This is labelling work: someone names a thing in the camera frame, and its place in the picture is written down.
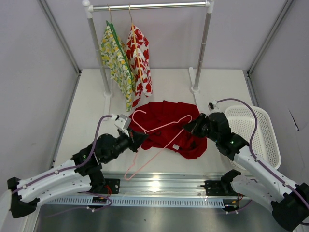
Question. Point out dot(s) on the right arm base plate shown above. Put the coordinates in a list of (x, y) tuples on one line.
[(218, 188)]

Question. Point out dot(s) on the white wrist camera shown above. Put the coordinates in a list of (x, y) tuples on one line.
[(213, 106), (122, 123)]

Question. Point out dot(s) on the red skirt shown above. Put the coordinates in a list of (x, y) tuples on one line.
[(190, 147)]

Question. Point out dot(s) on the red floral print garment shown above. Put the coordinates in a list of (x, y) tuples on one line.
[(143, 86)]

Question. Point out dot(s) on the yellow hanger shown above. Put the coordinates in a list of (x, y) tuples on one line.
[(135, 43)]

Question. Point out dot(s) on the pink wire hanger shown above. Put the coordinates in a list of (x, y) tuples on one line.
[(162, 129)]

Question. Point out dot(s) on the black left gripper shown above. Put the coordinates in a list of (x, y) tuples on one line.
[(135, 139)]

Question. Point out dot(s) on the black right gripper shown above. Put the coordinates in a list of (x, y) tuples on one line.
[(193, 127)]

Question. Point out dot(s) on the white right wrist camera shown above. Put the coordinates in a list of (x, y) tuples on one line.
[(213, 106)]

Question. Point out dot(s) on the white clothes rack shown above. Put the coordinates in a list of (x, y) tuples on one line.
[(105, 72)]

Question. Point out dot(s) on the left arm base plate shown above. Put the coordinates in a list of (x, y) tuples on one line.
[(112, 186)]

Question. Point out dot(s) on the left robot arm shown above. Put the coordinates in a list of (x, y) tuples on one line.
[(81, 173)]

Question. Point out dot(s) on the lemon print garment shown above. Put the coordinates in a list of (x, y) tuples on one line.
[(126, 87)]

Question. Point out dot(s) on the perforated cable tray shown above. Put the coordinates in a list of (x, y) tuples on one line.
[(141, 201)]

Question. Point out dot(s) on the green hanger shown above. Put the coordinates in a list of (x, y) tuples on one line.
[(112, 52)]

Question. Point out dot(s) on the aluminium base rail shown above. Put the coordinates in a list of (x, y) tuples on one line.
[(154, 184)]

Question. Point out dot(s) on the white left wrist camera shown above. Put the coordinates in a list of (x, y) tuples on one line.
[(122, 123)]

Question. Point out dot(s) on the white perforated basket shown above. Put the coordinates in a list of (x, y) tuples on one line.
[(241, 121)]

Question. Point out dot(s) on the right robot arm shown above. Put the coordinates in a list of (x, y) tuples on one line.
[(286, 200)]

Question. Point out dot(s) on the white skirt care label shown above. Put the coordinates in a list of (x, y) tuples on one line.
[(175, 146)]

